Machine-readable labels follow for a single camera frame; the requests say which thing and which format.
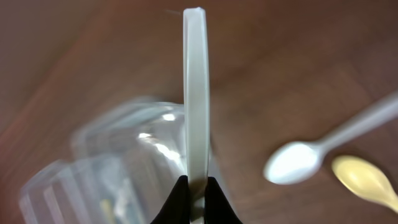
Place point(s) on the right clear plastic container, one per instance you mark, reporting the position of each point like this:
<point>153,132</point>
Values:
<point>126,164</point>

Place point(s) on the yellow plastic spoon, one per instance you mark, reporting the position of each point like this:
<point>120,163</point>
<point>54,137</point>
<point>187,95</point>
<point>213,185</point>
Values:
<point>365,180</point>

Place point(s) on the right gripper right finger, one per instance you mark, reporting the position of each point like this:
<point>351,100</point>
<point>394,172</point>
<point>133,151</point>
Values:
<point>217,208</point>

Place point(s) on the white spoon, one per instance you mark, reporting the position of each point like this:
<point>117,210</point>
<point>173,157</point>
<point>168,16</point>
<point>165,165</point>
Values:
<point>197,107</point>
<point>297,161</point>

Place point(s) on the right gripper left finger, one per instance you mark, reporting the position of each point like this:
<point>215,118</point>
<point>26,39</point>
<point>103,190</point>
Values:
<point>175,210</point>

